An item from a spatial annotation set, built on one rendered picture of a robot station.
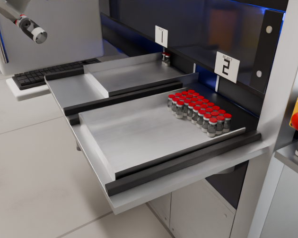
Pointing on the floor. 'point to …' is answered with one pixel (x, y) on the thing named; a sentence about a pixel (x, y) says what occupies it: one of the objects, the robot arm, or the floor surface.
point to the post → (275, 121)
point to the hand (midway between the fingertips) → (15, 20)
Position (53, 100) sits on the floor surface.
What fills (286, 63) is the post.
